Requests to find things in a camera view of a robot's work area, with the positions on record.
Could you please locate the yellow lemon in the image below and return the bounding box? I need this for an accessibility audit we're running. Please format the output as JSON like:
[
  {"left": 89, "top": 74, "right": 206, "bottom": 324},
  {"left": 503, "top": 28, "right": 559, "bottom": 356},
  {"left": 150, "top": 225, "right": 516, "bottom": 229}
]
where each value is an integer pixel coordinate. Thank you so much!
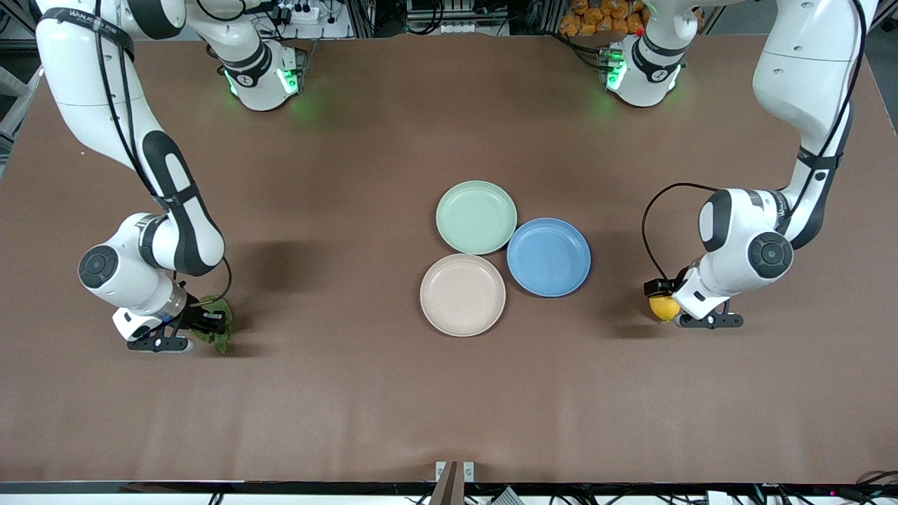
[{"left": 649, "top": 295, "right": 682, "bottom": 323}]

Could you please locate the beige plate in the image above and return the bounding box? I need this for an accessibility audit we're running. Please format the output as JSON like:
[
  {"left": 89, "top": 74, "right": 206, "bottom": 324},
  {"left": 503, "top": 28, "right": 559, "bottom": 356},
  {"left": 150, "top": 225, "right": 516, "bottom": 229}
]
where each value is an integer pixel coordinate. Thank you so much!
[{"left": 420, "top": 253, "right": 507, "bottom": 338}]

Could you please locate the blue plate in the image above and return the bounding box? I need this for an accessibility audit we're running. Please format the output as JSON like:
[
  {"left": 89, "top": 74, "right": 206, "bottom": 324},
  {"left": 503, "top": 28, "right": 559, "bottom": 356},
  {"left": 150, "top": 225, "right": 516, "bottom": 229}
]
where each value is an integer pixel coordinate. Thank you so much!
[{"left": 507, "top": 217, "right": 591, "bottom": 298}]

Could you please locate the black arm base cable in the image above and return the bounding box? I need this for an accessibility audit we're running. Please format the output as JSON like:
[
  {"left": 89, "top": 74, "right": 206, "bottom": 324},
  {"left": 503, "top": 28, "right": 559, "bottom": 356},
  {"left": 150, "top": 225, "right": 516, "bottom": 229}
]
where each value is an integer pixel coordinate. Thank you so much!
[
  {"left": 291, "top": 39, "right": 316, "bottom": 92},
  {"left": 558, "top": 32, "right": 615, "bottom": 71}
]

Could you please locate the black left arm base cable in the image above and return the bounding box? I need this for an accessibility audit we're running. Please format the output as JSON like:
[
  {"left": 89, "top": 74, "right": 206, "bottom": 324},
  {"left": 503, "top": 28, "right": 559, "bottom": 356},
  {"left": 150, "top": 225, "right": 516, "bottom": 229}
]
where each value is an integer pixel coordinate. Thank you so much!
[{"left": 558, "top": 32, "right": 615, "bottom": 71}]

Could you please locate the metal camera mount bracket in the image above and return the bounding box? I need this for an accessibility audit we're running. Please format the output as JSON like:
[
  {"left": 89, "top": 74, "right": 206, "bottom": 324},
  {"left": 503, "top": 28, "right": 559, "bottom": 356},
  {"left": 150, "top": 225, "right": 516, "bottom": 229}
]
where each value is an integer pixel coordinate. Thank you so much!
[{"left": 435, "top": 461, "right": 476, "bottom": 505}]

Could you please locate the light green plate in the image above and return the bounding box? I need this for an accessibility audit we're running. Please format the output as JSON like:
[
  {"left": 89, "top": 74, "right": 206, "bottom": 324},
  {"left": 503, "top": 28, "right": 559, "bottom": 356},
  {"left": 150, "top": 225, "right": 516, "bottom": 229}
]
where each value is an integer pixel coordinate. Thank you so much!
[{"left": 436, "top": 180, "right": 518, "bottom": 255}]

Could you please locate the bag of orange items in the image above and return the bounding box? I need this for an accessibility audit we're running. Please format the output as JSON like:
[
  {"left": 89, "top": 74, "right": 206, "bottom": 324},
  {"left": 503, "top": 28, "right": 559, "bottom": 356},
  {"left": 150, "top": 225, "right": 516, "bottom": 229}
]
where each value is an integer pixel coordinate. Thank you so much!
[{"left": 559, "top": 0, "right": 648, "bottom": 37}]

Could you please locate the white power strip with plugs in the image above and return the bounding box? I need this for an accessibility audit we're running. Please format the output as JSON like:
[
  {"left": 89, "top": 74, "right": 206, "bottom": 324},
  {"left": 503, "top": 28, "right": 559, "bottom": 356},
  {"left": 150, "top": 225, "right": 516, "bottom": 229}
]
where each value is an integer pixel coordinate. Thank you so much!
[{"left": 274, "top": 0, "right": 325, "bottom": 25}]

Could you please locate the green lettuce leaf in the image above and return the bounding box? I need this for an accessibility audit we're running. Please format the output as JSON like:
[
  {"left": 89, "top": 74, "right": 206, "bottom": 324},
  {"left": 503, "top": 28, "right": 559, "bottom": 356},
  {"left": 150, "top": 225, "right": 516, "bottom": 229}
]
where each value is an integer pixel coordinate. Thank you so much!
[{"left": 191, "top": 295, "right": 235, "bottom": 354}]

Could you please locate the black right arm base cable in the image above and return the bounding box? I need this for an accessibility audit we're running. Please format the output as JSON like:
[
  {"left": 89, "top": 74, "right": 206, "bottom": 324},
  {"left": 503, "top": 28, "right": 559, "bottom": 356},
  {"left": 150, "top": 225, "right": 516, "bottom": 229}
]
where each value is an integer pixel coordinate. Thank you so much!
[{"left": 291, "top": 39, "right": 316, "bottom": 92}]

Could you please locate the long white power strip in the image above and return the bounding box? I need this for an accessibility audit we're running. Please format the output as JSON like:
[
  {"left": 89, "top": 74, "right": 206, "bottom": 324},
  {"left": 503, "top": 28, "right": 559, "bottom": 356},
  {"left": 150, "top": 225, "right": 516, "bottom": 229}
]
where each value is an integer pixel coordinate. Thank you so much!
[{"left": 406, "top": 0, "right": 509, "bottom": 36}]

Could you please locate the aluminium frame profile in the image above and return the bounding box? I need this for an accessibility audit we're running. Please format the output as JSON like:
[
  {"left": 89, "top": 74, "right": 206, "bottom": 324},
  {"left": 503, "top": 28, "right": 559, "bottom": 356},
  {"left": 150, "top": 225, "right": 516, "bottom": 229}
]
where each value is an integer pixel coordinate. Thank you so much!
[{"left": 0, "top": 0, "right": 44, "bottom": 166}]

